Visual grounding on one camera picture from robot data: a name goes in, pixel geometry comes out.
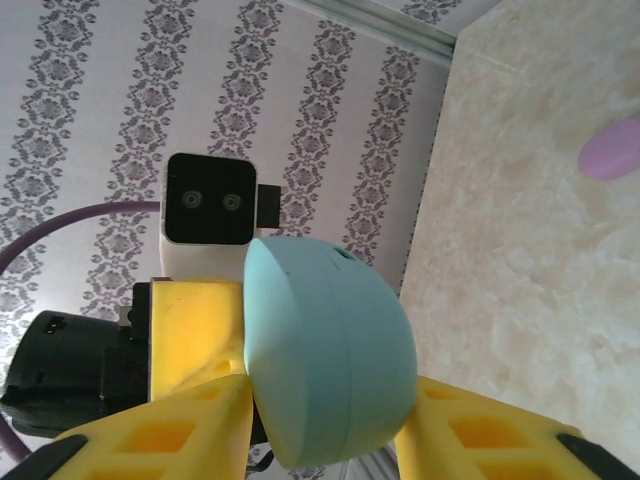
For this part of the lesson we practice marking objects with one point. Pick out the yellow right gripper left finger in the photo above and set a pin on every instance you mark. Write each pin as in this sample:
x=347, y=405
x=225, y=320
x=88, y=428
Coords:
x=150, y=430

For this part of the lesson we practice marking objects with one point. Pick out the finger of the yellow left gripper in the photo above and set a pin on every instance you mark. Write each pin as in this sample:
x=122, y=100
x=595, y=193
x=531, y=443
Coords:
x=195, y=330

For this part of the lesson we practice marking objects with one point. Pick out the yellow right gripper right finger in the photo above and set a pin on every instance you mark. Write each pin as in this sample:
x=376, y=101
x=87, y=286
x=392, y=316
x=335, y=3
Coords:
x=500, y=440

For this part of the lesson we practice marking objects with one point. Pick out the blue earbud charging case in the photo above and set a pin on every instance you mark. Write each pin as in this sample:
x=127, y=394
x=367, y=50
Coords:
x=325, y=350

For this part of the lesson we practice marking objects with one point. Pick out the pink earbud charging case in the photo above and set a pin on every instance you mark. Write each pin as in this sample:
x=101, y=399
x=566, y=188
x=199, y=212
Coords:
x=610, y=150

